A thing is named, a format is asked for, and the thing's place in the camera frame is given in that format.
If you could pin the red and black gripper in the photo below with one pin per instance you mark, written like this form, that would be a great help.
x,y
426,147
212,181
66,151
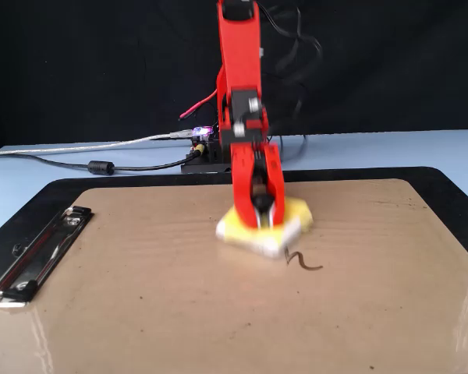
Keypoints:
x,y
242,136

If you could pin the yellow sponge with black knob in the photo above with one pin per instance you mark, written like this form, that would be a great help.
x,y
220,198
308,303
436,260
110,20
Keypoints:
x,y
296,212

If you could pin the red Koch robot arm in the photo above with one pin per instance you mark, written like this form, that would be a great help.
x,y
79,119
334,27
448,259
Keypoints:
x,y
240,46

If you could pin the controller circuit board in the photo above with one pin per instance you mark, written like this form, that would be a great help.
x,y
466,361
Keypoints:
x,y
203,132

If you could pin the brown clipboard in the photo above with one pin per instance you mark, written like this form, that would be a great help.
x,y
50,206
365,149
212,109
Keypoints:
x,y
179,311

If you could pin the silver metal clipboard clip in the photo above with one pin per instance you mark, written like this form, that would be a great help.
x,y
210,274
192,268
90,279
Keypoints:
x,y
39,253

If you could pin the black backdrop cloth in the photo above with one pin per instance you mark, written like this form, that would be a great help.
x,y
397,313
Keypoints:
x,y
62,58

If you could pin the black rectangular desk mat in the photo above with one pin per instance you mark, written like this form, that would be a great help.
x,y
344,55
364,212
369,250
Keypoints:
x,y
8,222

